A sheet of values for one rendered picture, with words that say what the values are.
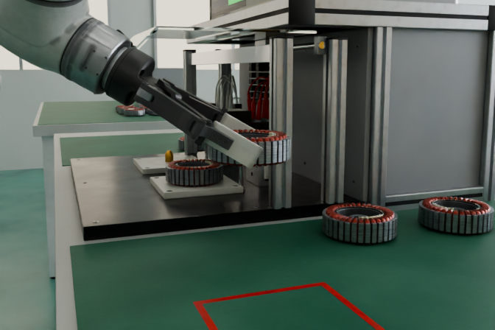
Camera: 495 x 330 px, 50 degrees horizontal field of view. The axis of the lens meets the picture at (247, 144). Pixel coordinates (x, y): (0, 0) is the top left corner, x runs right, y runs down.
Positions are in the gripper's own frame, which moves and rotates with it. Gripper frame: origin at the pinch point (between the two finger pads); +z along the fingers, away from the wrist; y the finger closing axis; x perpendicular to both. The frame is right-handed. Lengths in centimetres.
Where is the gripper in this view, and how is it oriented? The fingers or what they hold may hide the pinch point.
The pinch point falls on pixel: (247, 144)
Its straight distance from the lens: 71.6
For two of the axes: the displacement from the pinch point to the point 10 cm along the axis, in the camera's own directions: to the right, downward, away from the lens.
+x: 5.0, -8.5, -1.6
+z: 8.7, 5.0, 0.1
